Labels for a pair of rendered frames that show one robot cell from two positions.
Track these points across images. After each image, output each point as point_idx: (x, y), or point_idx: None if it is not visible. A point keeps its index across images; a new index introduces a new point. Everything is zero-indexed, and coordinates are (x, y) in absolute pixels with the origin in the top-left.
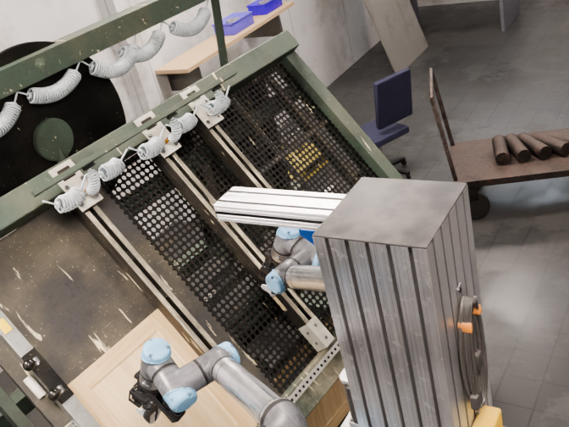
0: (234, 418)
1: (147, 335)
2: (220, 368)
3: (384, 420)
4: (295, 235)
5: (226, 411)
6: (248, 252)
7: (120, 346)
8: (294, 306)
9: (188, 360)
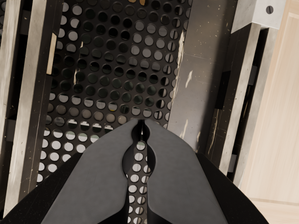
0: (286, 22)
1: (258, 203)
2: None
3: None
4: None
5: (282, 39)
6: (13, 182)
7: (289, 220)
8: (36, 18)
9: (253, 135)
